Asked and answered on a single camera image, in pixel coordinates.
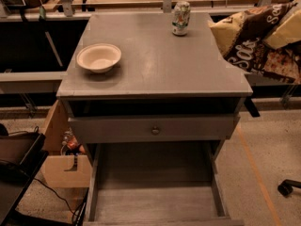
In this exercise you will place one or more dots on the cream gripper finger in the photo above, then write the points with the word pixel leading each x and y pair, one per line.
pixel 287 31

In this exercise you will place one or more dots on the brown chip bag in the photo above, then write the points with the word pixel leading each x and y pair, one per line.
pixel 239 38

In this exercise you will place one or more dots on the upper drawer with knob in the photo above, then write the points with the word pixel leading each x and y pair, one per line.
pixel 150 129

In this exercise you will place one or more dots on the open middle drawer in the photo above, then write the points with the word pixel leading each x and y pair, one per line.
pixel 156 184

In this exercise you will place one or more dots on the green white soda can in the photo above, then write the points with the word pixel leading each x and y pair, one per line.
pixel 181 18

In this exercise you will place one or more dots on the black chair caster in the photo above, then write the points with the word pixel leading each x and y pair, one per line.
pixel 286 187

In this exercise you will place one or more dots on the grey cabinet with drawers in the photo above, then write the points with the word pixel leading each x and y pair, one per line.
pixel 159 74

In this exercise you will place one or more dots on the white paper bowl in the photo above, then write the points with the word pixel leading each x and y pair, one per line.
pixel 98 58

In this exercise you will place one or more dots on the wooden crate on floor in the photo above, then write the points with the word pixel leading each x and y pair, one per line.
pixel 60 169

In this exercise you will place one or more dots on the black cart on left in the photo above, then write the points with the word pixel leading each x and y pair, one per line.
pixel 21 156

